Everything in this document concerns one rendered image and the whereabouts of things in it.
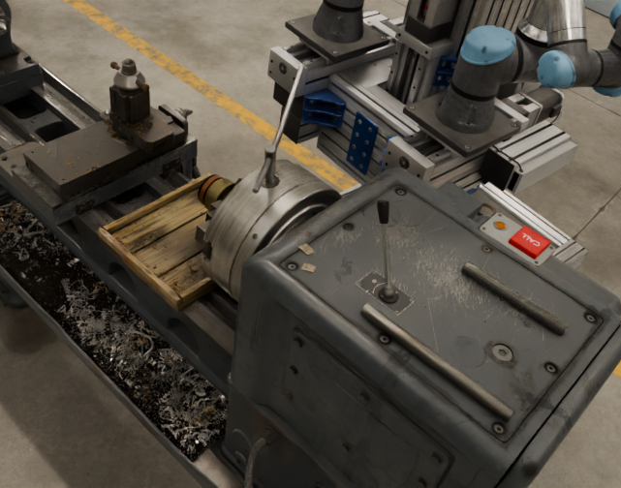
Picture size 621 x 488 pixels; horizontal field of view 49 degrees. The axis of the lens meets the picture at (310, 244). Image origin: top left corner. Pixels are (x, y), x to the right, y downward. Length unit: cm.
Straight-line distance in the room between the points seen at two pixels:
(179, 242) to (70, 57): 256
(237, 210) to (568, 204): 260
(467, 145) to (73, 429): 156
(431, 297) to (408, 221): 19
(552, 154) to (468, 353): 97
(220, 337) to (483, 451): 71
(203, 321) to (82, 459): 94
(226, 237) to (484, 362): 55
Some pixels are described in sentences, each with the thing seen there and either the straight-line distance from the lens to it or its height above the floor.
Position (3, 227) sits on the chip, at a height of 57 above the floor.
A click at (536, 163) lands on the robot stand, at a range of 193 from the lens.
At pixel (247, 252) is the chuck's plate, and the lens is 132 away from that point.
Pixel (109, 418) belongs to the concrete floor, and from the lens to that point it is 246.
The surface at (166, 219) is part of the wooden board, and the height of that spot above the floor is 88.
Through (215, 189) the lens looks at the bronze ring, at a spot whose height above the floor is 111.
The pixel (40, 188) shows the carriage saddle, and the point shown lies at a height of 93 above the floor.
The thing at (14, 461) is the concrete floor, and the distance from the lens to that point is 243.
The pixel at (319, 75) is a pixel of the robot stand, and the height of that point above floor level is 108.
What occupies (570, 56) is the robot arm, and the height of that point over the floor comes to 150.
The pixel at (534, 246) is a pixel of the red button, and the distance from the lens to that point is 135.
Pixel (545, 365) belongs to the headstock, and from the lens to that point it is 118.
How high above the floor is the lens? 211
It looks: 44 degrees down
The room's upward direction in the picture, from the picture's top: 11 degrees clockwise
